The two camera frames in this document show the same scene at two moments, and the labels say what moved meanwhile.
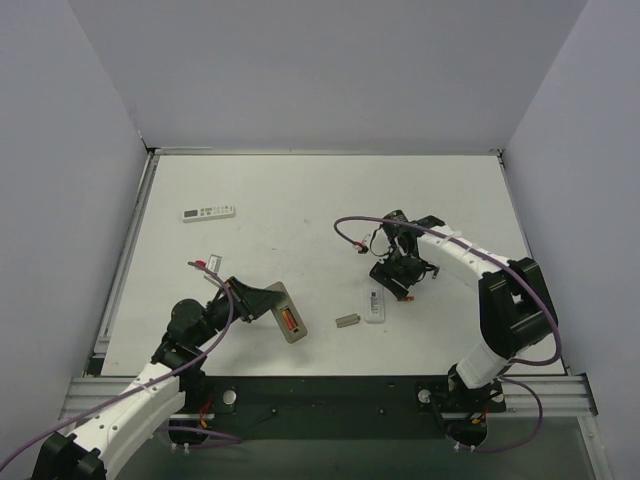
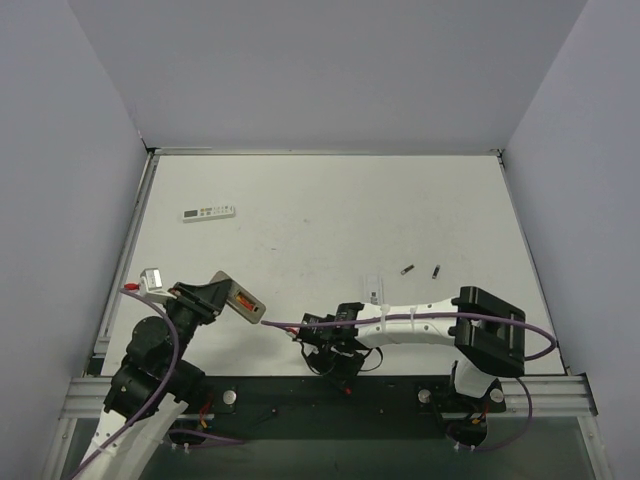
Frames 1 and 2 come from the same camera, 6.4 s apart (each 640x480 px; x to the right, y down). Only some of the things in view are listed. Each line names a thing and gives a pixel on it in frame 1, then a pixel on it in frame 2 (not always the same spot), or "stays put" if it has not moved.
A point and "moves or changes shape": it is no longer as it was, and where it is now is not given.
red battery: x=288 y=319 moves or changes shape
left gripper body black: x=245 y=300 -> x=196 y=301
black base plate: x=286 y=408 stays put
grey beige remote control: x=287 y=317 moves or changes shape
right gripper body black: x=388 y=279 -> x=320 y=350
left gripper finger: x=261 y=300 -> x=214 y=293
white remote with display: x=209 y=214 stays put
